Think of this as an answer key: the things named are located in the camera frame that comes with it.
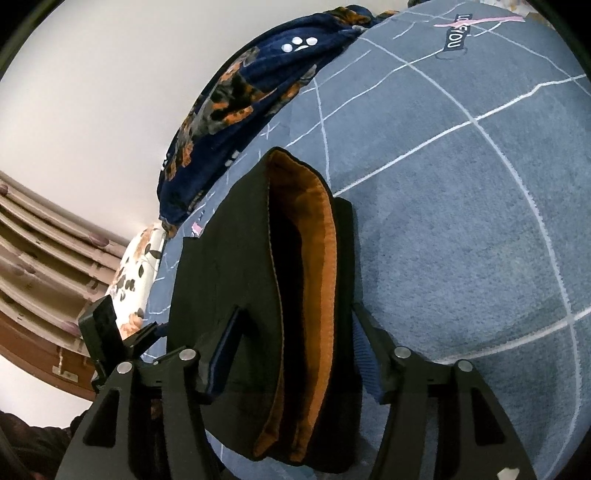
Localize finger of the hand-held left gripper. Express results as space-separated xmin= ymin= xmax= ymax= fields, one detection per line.
xmin=122 ymin=322 xmax=170 ymax=363

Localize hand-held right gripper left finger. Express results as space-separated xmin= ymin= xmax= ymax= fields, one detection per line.
xmin=54 ymin=305 xmax=254 ymax=480

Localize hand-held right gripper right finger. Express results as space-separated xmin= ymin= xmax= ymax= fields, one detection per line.
xmin=352 ymin=311 xmax=537 ymax=480

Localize black pants with orange lining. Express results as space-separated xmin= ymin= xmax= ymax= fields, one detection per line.
xmin=166 ymin=147 xmax=363 ymax=474

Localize brown wooden board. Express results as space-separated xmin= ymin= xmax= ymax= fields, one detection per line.
xmin=0 ymin=314 xmax=100 ymax=402

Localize white floral pillow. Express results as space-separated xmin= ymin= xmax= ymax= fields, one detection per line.
xmin=105 ymin=222 xmax=168 ymax=340

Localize beige ribbed panel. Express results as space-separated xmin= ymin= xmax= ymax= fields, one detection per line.
xmin=0 ymin=171 xmax=134 ymax=357

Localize person's dark clothing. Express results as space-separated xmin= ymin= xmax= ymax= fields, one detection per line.
xmin=0 ymin=408 xmax=77 ymax=480

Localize blue bedsheet with white lines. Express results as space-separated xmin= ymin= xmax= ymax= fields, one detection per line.
xmin=139 ymin=0 xmax=591 ymax=480

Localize navy floral blanket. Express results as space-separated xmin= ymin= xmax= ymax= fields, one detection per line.
xmin=157 ymin=4 xmax=402 ymax=239

